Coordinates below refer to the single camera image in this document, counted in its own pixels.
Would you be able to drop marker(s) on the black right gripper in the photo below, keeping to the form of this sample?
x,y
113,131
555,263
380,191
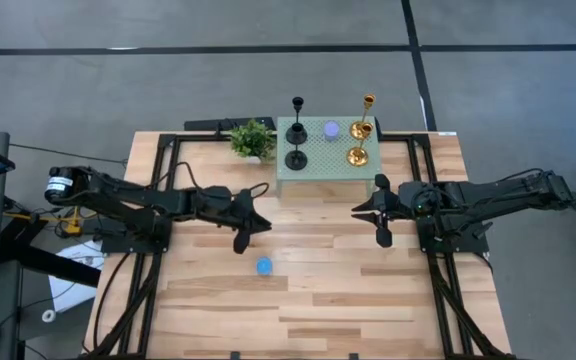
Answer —
x,y
398,205

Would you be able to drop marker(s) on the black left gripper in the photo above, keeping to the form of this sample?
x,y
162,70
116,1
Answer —
x,y
238,207

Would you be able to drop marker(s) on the blue candle glass jar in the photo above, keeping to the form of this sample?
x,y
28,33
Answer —
x,y
264,266

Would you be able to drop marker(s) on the gold candlestick holder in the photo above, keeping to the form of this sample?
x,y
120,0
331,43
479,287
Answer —
x,y
357,157
355,131

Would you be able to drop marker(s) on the black candlestick holder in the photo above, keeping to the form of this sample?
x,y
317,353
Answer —
x,y
297,103
296,161

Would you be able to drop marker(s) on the purple candle glass jar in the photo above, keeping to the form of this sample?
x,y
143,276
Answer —
x,y
331,131

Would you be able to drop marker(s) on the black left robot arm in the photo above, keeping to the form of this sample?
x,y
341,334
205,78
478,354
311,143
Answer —
x,y
118,197

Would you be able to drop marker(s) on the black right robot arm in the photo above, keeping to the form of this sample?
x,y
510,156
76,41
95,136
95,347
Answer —
x,y
493,192

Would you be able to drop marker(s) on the green perforated metal shelf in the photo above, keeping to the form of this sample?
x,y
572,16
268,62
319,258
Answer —
x,y
338,170

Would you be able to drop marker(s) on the green plant in white pot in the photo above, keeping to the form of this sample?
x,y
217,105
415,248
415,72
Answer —
x,y
252,140

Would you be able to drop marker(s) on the black power strip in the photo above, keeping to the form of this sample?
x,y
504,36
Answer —
x,y
203,125

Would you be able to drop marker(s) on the yellow clamp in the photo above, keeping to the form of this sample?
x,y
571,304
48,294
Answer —
x,y
72,227

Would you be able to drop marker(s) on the white paper sheet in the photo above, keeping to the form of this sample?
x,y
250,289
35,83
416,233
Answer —
x,y
68,295

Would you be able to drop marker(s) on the black stand leg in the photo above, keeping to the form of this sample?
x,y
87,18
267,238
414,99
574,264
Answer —
x,y
53,265

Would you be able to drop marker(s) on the white tape roll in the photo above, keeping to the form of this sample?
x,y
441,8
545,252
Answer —
x,y
42,316

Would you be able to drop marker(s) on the black aluminium table frame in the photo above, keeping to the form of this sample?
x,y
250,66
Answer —
x,y
167,141

